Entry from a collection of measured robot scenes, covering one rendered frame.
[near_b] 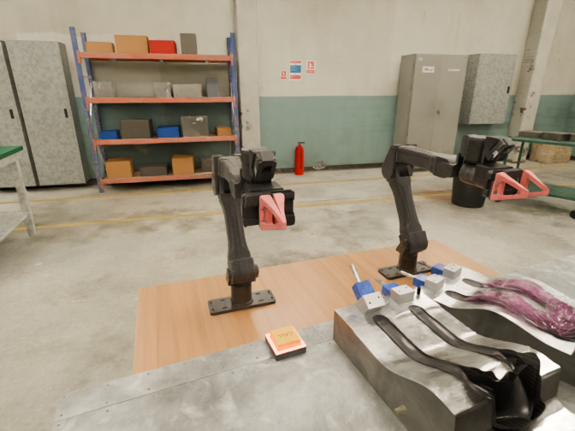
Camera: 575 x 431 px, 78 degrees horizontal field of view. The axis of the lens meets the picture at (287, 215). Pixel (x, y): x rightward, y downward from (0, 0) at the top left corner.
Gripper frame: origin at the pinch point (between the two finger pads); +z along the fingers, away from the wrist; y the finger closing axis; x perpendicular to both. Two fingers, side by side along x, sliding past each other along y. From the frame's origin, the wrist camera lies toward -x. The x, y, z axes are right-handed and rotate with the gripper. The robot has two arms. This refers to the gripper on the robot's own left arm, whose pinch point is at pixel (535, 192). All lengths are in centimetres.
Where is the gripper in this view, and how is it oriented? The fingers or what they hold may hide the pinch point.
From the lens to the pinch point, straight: 97.3
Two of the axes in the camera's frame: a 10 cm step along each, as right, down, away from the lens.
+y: 9.4, -1.1, 3.2
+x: -0.1, 9.3, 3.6
